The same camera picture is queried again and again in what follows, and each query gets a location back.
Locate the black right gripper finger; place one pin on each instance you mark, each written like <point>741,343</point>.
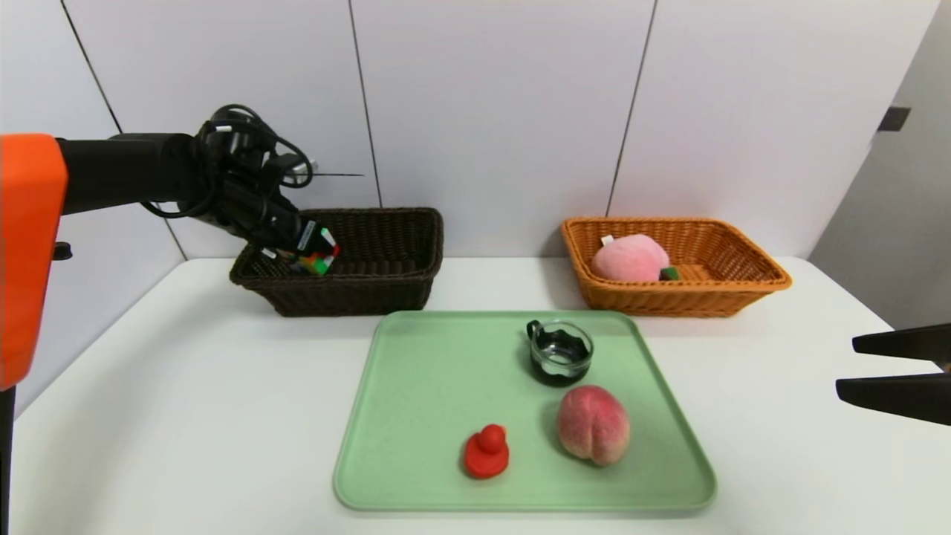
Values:
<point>906,343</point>
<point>899,397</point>

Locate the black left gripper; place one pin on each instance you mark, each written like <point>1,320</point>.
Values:
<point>304,236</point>

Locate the multicoloured puzzle cube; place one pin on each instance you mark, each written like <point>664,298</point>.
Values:
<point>321,264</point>

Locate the red rubber duck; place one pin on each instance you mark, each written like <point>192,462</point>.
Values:
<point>487,453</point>

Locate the pink plush peach toy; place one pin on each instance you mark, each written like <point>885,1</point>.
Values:
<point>628,258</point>

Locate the realistic pink peach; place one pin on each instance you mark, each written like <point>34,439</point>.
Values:
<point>593,425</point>

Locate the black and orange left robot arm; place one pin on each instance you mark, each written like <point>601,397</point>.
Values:
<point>30,245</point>

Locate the dark brown wicker basket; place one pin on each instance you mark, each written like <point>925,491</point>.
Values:
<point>386,282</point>

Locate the orange wicker basket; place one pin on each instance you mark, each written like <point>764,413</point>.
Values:
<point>669,297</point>

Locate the light green plastic tray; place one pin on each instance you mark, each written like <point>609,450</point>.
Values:
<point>431,416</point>

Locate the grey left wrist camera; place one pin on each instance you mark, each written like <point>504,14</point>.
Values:
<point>301,171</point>

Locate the dark wall fixture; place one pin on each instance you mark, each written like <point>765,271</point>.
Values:
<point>891,119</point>

